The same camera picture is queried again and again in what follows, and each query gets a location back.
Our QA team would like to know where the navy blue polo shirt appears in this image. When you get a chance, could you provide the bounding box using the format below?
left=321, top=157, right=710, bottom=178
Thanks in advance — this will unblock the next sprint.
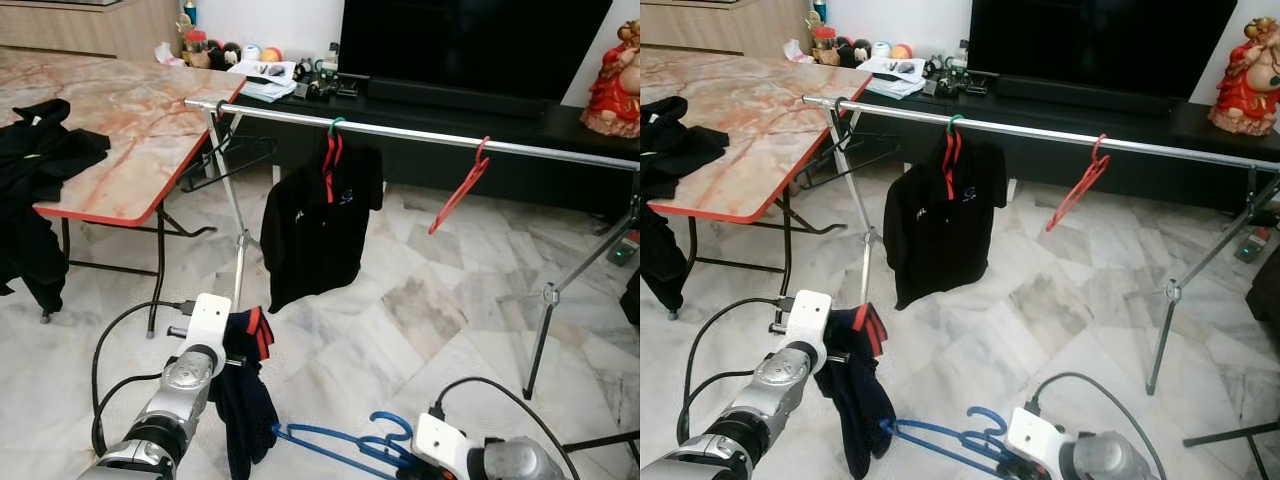
left=815, top=303, right=898, bottom=480
left=208, top=307, right=281, bottom=480

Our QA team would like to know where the blue plastic hanger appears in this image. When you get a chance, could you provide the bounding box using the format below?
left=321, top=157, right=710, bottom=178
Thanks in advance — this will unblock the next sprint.
left=272, top=411, right=426, bottom=480
left=880, top=405, right=1021, bottom=479

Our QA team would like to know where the red plastic hanger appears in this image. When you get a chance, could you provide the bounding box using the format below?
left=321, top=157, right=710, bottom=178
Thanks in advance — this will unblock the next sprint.
left=428, top=137, right=493, bottom=236
left=1045, top=134, right=1111, bottom=233

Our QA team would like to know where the black plastic hanger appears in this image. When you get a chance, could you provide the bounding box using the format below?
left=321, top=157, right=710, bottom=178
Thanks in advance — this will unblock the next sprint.
left=800, top=97, right=901, bottom=191
left=178, top=100, right=276, bottom=193

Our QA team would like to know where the grey power strip green light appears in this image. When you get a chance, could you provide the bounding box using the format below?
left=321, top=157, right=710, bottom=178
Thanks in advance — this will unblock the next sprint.
left=605, top=232, right=640, bottom=269
left=1235, top=225, right=1273, bottom=263

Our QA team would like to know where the black crumpled garment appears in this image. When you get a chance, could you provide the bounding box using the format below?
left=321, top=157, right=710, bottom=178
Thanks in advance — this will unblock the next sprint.
left=640, top=96, right=731, bottom=313
left=0, top=98, right=111, bottom=313

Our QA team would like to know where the red laughing buddha statue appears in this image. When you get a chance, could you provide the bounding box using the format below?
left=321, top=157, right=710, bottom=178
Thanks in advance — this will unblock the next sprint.
left=580, top=20, right=640, bottom=139
left=1207, top=15, right=1280, bottom=136

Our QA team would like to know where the marble pattern folding table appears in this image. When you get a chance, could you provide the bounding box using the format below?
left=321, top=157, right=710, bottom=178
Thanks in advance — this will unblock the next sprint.
left=640, top=48, right=869, bottom=321
left=0, top=45, right=246, bottom=341

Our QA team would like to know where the black metal side table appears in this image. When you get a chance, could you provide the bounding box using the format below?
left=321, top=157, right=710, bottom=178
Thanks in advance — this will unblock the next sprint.
left=562, top=430, right=640, bottom=466
left=1183, top=420, right=1280, bottom=480

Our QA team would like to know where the light wooden cabinet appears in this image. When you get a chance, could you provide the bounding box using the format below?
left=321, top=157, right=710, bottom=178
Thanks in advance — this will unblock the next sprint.
left=0, top=0, right=181, bottom=63
left=640, top=0, right=813, bottom=56

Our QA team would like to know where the black television console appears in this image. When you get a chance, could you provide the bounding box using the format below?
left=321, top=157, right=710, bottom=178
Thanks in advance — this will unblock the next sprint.
left=235, top=85, right=640, bottom=216
left=865, top=80, right=1280, bottom=213

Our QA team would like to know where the black soundbar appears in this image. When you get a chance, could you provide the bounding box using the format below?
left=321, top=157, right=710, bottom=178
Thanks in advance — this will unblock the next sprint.
left=366, top=77, right=551, bottom=121
left=995, top=75, right=1176, bottom=118

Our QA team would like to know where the black flat television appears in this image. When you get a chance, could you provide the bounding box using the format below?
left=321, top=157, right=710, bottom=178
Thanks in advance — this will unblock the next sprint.
left=338, top=0, right=613, bottom=106
left=968, top=0, right=1239, bottom=101

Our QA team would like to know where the silver metal clothes rack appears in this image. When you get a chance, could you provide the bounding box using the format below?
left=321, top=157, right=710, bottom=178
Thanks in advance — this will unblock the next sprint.
left=183, top=97, right=640, bottom=403
left=801, top=93, right=1280, bottom=398

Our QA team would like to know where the white paper booklet stack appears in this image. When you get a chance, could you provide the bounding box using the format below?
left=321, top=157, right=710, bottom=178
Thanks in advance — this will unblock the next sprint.
left=858, top=57, right=926, bottom=101
left=228, top=60, right=298, bottom=104

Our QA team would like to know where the black polo shirt red placket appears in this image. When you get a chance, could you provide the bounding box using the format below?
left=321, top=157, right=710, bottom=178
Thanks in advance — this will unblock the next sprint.
left=882, top=132, right=1009, bottom=311
left=260, top=135, right=385, bottom=315

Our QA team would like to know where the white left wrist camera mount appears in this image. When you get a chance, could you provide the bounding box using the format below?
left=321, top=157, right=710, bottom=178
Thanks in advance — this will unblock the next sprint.
left=185, top=293, right=233, bottom=366
left=783, top=290, right=833, bottom=363

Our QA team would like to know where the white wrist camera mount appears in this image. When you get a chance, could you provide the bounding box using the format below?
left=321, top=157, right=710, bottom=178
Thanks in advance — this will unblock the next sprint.
left=412, top=412, right=486, bottom=480
left=185, top=293, right=233, bottom=366
left=783, top=290, right=833, bottom=363
left=1005, top=407, right=1076, bottom=476

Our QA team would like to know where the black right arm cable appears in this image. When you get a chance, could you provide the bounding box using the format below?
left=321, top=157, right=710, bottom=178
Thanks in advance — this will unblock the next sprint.
left=1028, top=372, right=1169, bottom=480
left=428, top=376, right=581, bottom=480

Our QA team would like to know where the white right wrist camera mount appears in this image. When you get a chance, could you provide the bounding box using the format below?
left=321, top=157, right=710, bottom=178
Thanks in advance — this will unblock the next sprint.
left=1005, top=407, right=1076, bottom=476
left=412, top=412, right=486, bottom=480

